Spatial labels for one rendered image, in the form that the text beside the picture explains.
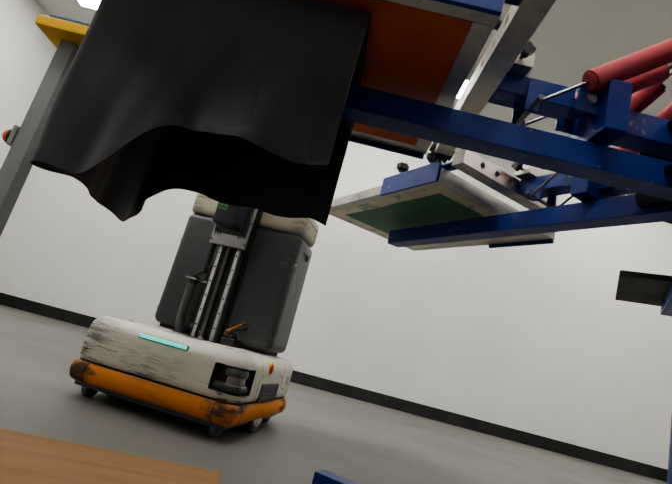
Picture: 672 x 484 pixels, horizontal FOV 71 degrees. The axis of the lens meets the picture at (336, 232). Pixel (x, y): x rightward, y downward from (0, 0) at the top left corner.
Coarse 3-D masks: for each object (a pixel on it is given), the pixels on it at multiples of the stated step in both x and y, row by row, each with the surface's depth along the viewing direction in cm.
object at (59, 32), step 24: (48, 24) 113; (72, 24) 114; (72, 48) 117; (48, 72) 115; (48, 96) 114; (24, 120) 112; (24, 144) 110; (24, 168) 111; (0, 192) 107; (0, 216) 107
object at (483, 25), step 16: (400, 0) 81; (416, 0) 80; (432, 0) 79; (464, 16) 81; (480, 16) 80; (496, 16) 79; (480, 32) 83; (464, 48) 88; (480, 48) 87; (464, 64) 93; (448, 80) 99; (464, 80) 97; (448, 96) 104; (400, 144) 132; (416, 144) 130
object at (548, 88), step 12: (504, 84) 104; (516, 84) 104; (552, 84) 104; (492, 96) 107; (504, 96) 106; (516, 96) 104; (564, 96) 104; (516, 108) 109; (540, 108) 106; (552, 108) 105; (564, 108) 104
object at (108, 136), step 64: (128, 0) 84; (192, 0) 84; (256, 0) 84; (320, 0) 85; (128, 64) 81; (192, 64) 82; (256, 64) 82; (320, 64) 82; (64, 128) 78; (128, 128) 78; (192, 128) 81; (256, 128) 79; (320, 128) 81
